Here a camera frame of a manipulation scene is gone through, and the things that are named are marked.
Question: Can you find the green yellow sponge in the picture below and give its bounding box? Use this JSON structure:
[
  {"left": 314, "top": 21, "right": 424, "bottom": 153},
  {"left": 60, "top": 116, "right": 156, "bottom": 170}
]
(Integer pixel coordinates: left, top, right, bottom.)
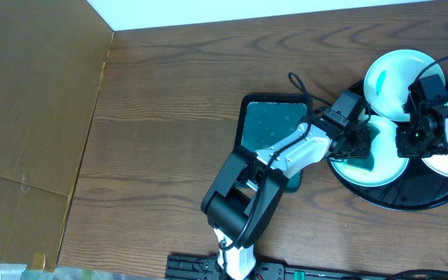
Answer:
[{"left": 345, "top": 156, "right": 374, "bottom": 173}]

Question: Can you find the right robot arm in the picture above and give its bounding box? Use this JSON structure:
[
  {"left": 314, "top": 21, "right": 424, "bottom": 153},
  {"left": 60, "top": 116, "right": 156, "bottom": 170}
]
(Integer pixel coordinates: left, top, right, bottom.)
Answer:
[{"left": 396, "top": 98, "right": 448, "bottom": 158}]

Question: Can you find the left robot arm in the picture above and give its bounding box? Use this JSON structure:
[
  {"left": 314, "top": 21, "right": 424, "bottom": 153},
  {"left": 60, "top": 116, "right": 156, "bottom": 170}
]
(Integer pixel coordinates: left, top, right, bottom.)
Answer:
[{"left": 201, "top": 117, "right": 371, "bottom": 279}]

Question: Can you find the black round tray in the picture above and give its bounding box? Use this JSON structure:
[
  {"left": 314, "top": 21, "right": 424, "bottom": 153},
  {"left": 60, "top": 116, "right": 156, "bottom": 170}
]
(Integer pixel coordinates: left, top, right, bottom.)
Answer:
[{"left": 327, "top": 79, "right": 448, "bottom": 212}]

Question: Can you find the black rectangular water tray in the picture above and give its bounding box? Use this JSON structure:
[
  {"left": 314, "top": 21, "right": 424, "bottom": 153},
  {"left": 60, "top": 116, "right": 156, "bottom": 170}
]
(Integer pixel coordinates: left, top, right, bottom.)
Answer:
[{"left": 232, "top": 93, "right": 311, "bottom": 194}]

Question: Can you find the cardboard sheet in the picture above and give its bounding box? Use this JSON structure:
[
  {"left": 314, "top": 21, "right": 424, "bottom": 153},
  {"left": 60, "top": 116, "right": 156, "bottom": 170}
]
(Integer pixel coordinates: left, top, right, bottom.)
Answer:
[{"left": 0, "top": 0, "right": 113, "bottom": 271}]

